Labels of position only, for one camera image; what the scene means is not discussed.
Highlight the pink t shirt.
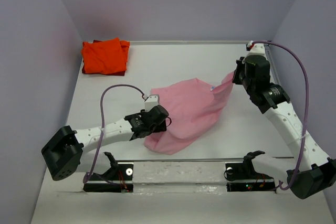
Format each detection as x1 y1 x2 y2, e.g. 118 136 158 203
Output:
144 72 234 155

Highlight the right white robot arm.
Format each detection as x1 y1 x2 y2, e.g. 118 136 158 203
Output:
233 55 335 199

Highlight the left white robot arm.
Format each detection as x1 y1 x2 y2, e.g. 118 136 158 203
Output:
41 105 170 181

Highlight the folded orange t shirt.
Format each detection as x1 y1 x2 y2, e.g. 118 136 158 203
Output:
80 37 131 75

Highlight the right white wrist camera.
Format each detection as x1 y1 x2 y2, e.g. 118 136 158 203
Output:
246 41 266 57

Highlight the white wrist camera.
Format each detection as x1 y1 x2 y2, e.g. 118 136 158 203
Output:
144 94 160 112
246 41 266 57

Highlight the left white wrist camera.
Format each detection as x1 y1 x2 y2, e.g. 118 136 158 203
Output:
144 94 160 112

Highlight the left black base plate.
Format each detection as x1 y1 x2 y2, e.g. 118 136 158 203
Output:
83 162 134 193

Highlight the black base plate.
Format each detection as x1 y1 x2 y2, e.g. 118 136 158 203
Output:
83 162 134 193
223 163 276 193

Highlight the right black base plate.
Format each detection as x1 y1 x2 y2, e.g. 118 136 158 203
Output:
223 163 276 193

